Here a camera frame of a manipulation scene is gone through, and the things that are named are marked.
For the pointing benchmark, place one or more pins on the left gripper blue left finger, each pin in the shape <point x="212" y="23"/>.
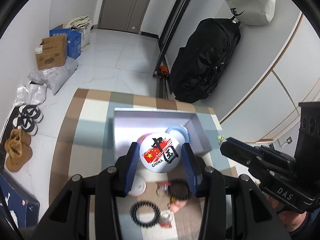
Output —
<point x="131" y="162"/>

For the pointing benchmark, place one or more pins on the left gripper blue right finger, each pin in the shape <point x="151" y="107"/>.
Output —
<point x="191" y="169"/>

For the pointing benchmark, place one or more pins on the white China flag badge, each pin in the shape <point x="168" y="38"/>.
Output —
<point x="160" y="152"/>

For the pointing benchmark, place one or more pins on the blue bunny hair band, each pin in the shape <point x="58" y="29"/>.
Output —
<point x="180" y="133"/>

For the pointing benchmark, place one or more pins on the person's right hand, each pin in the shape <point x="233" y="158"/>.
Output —
<point x="291" y="219"/>

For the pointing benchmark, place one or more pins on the purple hair band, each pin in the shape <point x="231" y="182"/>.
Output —
<point x="142" y="137"/>

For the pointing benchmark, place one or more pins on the white red round badge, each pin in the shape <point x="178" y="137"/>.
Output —
<point x="138" y="186"/>

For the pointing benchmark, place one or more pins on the red hair clip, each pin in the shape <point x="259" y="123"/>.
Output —
<point x="163" y="188"/>

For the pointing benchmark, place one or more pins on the grey open cardboard box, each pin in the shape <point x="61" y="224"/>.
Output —
<point x="131" y="123"/>

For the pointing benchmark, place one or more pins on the small pink figurine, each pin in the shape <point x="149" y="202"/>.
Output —
<point x="175" y="204"/>

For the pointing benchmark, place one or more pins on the checkered table cloth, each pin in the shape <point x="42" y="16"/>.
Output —
<point x="85" y="146"/>

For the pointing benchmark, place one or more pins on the black backpack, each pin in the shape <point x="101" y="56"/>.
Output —
<point x="199" y="65"/>

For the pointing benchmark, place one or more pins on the tan suede boot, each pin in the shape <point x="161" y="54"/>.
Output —
<point x="16" y="138"/>
<point x="18" y="154"/>

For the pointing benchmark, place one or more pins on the grey plastic parcel bag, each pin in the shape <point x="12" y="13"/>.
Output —
<point x="54" y="78"/>

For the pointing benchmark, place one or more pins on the dark blue shoe box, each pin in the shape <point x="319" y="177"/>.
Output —
<point x="23" y="207"/>

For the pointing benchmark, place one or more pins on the clear plastic bag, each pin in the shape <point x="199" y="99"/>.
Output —
<point x="30" y="94"/>

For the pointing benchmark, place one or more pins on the brown cardboard box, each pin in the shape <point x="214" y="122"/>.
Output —
<point x="52" y="52"/>

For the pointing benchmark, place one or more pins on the blue cardboard box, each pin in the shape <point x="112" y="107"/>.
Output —
<point x="73" y="40"/>

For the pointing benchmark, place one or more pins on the black tripod stand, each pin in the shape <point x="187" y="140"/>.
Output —
<point x="164" y="42"/>

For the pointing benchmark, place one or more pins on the cream tote bag on floor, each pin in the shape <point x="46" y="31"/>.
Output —
<point x="82" y="25"/>

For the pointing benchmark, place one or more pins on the grey door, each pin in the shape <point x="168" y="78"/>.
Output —
<point x="122" y="15"/>

